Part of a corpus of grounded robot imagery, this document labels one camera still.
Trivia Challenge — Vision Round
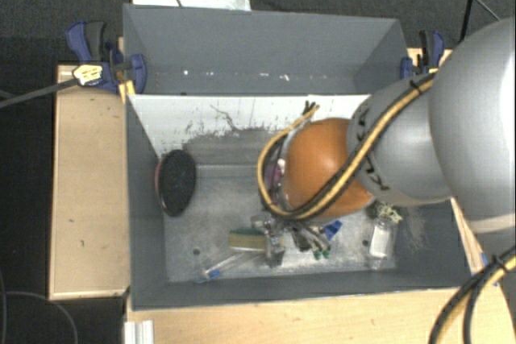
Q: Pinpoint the pale wood flat board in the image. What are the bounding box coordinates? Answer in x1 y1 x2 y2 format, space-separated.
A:
48 62 132 301

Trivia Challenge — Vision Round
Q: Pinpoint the small blue plastic piece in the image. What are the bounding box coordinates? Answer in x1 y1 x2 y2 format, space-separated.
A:
323 220 343 241

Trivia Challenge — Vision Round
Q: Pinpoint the clear plastic tube blue tip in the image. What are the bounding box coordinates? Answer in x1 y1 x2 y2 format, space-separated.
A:
192 251 259 284

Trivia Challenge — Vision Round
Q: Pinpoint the green and yellow sponge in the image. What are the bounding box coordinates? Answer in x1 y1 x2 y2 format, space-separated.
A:
227 228 268 254

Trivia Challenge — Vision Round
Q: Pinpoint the black oval disc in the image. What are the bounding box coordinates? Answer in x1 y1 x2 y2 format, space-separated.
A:
155 149 198 218

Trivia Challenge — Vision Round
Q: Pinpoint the pale patterned small object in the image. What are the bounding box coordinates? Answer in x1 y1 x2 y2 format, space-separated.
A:
373 201 403 224

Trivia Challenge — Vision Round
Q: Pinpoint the grey metal bin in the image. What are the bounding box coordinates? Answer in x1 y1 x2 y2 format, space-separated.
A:
122 2 485 311

